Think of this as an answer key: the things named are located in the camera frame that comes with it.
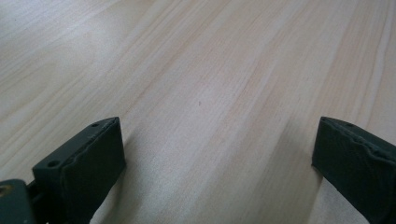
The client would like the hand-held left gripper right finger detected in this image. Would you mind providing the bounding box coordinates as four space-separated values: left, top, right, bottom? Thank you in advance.
311 116 396 224

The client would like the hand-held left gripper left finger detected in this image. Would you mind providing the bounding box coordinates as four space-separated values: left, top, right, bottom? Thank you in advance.
32 116 127 224

